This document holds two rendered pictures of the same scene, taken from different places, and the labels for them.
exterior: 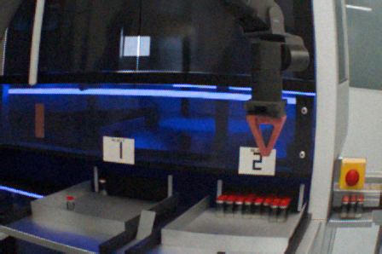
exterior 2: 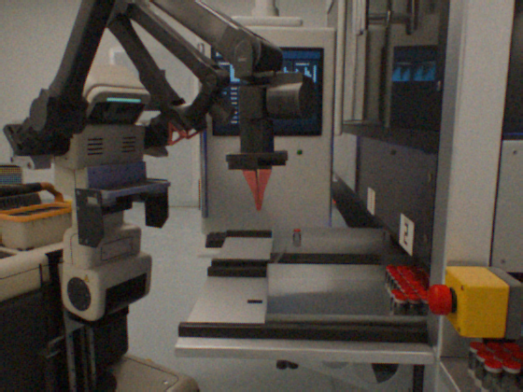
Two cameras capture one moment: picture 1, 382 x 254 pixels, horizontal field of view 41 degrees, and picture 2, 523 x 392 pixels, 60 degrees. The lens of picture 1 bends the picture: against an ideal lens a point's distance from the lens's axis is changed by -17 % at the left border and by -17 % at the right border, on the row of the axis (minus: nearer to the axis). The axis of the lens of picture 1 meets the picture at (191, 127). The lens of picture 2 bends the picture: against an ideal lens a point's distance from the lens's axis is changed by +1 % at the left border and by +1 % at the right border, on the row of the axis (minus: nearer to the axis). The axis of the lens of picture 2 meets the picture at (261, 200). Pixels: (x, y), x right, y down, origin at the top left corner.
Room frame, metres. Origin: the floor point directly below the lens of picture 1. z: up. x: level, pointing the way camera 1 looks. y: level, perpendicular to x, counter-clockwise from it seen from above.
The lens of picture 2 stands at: (0.85, -0.86, 1.23)
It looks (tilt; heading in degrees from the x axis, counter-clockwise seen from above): 10 degrees down; 75
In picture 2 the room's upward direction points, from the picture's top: straight up
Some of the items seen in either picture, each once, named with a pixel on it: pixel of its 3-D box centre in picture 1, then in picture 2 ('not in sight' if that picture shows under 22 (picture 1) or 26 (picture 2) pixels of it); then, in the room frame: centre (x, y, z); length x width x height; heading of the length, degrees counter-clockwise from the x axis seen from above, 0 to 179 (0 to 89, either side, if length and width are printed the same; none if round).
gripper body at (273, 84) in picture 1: (267, 89); (257, 141); (1.04, -0.13, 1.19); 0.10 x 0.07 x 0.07; 162
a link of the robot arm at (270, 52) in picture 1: (268, 55); (259, 104); (1.04, -0.13, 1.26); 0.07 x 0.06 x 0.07; 129
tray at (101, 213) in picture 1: (104, 204); (334, 245); (1.34, 0.20, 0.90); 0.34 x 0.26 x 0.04; 162
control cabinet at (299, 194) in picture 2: not in sight; (264, 129); (1.32, 0.81, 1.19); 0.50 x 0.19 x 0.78; 169
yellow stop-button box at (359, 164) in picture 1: (353, 173); (479, 301); (1.27, -0.40, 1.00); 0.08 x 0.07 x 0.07; 162
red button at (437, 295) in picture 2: (352, 176); (444, 300); (1.23, -0.38, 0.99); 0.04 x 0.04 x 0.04; 72
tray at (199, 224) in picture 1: (244, 222); (354, 294); (1.24, -0.12, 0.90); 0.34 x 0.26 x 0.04; 163
